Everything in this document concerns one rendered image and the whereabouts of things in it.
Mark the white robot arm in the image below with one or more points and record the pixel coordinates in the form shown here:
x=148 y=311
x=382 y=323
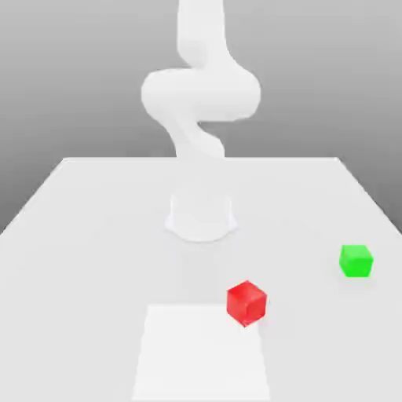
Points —
x=201 y=94

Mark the small red cube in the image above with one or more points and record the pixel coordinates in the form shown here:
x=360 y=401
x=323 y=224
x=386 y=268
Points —
x=246 y=303

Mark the small green cube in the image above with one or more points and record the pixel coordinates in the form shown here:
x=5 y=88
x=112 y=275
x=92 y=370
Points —
x=356 y=261

